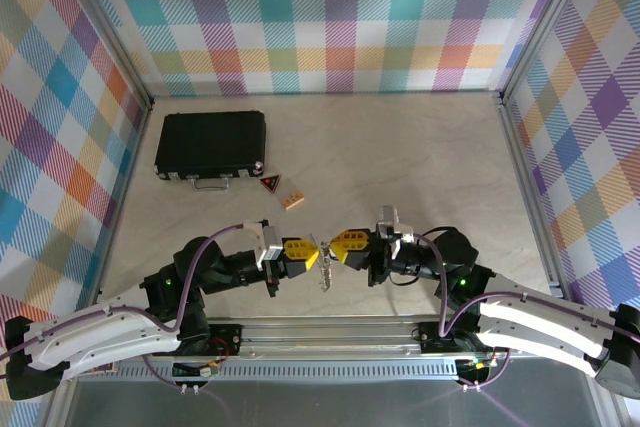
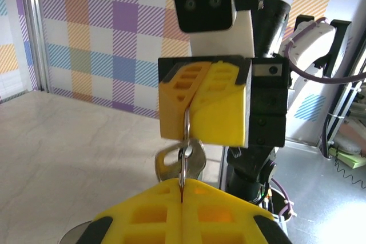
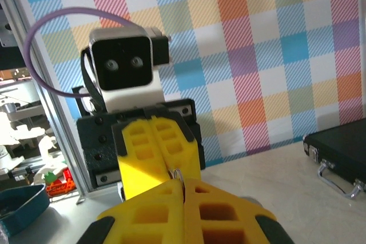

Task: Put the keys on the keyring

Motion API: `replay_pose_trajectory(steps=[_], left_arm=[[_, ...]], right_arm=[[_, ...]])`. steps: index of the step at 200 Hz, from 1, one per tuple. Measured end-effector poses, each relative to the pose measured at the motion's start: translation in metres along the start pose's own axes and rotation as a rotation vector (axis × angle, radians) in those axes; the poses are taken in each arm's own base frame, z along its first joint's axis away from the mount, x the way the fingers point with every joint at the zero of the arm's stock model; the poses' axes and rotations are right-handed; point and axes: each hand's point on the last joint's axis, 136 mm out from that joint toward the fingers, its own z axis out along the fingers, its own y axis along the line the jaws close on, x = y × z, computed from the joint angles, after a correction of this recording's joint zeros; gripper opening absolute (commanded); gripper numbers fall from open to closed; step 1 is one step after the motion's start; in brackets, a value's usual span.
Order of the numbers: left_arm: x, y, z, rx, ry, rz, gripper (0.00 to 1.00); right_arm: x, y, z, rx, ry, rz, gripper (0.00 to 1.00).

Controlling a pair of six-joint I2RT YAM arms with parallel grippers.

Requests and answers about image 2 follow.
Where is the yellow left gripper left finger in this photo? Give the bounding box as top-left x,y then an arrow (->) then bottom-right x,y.
73,178 -> 184,244

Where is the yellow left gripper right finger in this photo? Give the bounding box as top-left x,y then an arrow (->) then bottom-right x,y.
181,178 -> 294,244

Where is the silver split key ring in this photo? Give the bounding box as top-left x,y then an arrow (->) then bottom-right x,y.
177,106 -> 192,196

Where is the silver metal key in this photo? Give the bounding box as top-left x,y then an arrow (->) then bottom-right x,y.
154,137 -> 207,183

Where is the grey metal panel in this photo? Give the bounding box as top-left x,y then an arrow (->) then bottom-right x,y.
271,139 -> 366,244

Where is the green sticky note pad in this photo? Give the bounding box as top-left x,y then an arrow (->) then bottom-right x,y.
328,145 -> 366,170

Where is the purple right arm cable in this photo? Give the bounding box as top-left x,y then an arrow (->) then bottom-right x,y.
258,0 -> 366,222

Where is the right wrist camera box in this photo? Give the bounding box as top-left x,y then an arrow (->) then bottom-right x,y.
171,0 -> 256,58

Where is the aluminium frame post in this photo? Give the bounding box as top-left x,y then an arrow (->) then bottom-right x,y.
18,0 -> 51,93

